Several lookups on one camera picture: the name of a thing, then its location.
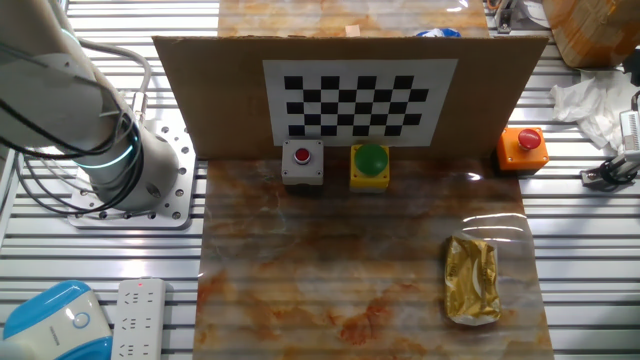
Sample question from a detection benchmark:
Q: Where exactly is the white power strip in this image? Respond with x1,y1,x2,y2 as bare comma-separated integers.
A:
110,277,167,360

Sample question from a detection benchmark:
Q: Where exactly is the marble pattern table mat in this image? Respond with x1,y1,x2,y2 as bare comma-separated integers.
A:
192,0,555,360

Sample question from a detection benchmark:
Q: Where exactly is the upright metal bracket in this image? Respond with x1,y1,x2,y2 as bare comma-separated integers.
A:
492,0,519,35

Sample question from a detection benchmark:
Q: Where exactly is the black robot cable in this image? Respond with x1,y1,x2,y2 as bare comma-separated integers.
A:
0,42,146,216

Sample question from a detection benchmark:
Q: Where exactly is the crumpled white tissue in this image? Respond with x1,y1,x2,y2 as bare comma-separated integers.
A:
549,68,640,151

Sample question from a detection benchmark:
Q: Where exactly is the checkerboard calibration sheet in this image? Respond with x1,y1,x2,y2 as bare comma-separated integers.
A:
262,58,460,148

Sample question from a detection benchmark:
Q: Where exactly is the brown cardboard wall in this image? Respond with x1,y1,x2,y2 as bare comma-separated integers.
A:
152,34,550,161

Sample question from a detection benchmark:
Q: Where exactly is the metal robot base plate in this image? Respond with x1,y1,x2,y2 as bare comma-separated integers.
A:
67,119,197,231

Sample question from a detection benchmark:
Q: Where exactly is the blue and white device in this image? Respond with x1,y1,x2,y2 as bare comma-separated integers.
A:
0,279,114,360

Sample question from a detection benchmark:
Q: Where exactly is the thick grey robot cable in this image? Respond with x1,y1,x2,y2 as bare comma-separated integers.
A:
79,38,154,124

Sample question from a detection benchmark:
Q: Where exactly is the grey box red push button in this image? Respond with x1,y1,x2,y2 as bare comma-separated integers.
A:
280,138,325,196

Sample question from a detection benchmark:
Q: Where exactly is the yellow box green mushroom button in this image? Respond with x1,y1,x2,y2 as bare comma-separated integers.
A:
348,143,391,194

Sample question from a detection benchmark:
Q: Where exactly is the gold foil packet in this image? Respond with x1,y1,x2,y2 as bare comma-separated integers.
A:
443,234,502,327

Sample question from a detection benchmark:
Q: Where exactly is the metal camera mount clamp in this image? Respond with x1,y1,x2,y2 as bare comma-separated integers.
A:
579,151,640,192

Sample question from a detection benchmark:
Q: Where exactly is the blue tissue pack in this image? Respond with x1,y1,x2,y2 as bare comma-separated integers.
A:
415,27,462,39

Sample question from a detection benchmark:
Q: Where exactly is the orange box red emergency button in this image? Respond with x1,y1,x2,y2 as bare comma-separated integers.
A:
494,126,550,175

